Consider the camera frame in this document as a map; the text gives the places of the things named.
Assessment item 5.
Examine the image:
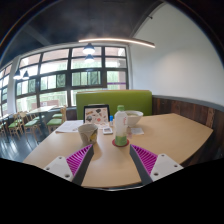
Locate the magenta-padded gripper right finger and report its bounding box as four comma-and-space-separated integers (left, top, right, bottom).
128, 143, 184, 186

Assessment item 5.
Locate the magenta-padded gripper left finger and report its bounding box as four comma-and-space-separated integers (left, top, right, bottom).
44, 143, 96, 187

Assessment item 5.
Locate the green-capped clear drink bottle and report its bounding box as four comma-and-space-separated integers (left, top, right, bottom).
113, 104, 129, 147

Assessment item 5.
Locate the white paper sheet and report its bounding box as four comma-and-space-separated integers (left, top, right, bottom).
54, 119, 84, 134

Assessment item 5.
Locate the beige swirl-patterned cup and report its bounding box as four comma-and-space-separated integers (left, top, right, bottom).
77, 123, 99, 146

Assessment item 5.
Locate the white paper napkin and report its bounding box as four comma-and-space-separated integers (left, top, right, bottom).
130, 127, 145, 136

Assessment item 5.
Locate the group of green-seated wooden chairs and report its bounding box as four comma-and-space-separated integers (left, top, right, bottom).
0, 106, 68, 139

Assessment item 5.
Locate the flat round red coaster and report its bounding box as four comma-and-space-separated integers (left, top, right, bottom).
111, 138, 130, 148

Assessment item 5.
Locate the white ceramic bowl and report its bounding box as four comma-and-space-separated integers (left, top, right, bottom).
124, 110, 144, 128

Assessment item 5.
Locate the wooden dining table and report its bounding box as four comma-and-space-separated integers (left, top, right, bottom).
28, 105, 58, 128

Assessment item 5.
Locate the black-framed tablet with stickers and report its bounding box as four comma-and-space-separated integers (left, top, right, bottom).
83, 104, 111, 126

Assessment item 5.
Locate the green upholstered bench backrest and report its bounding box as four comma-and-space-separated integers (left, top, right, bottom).
75, 89, 154, 121

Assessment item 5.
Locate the large black-framed window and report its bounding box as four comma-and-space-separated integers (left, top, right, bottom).
0, 45, 129, 116

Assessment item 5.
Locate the group of pendant lamps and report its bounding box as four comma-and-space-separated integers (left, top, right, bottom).
12, 42, 97, 81

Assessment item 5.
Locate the long linear ceiling light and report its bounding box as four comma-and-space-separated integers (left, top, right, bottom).
78, 37, 156, 49

